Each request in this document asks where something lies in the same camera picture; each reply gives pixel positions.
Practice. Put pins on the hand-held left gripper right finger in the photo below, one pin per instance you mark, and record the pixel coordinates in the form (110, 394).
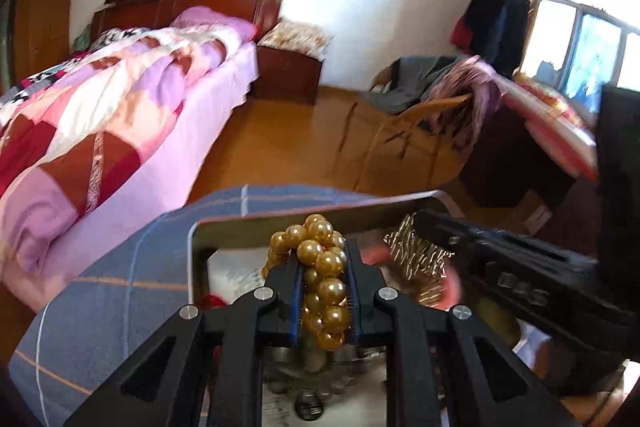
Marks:
(352, 302)

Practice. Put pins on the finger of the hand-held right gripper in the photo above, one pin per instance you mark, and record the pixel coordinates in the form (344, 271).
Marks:
(500, 267)

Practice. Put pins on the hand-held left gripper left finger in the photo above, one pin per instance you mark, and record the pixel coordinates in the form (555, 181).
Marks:
(296, 302)

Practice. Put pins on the pink bangle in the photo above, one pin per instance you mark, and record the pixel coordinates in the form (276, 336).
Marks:
(457, 282)

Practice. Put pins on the pink tin box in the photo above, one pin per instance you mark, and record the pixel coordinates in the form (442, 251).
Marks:
(250, 227)

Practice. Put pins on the silver wristwatch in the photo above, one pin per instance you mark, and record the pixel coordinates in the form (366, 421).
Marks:
(310, 407)

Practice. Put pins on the person's right forearm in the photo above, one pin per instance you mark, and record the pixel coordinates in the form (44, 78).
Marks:
(620, 407)

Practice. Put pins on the red floral desk cloth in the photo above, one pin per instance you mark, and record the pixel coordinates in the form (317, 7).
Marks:
(550, 117)

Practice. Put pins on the dark wooden desk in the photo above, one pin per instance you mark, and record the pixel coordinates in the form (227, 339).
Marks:
(510, 157)

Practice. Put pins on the window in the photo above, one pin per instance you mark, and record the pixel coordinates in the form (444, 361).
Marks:
(590, 42)

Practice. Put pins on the wicker chair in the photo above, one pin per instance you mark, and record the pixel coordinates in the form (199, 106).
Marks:
(420, 117)

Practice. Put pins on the blue plaid cloth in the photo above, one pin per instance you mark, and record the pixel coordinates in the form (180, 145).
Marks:
(125, 297)

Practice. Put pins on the grey garment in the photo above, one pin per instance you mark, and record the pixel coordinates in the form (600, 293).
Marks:
(405, 82)

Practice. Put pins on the hanging dark coats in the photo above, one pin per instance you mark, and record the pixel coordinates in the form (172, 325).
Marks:
(500, 17)

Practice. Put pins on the pink bed mattress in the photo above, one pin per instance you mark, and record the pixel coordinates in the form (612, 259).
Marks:
(200, 107)

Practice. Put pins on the wooden nightstand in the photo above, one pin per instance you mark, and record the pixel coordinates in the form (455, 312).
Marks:
(287, 74)

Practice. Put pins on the pink patchwork quilt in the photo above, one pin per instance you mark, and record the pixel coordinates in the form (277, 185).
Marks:
(100, 107)

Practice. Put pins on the pink pillow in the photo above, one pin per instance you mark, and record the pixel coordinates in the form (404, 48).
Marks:
(215, 19)

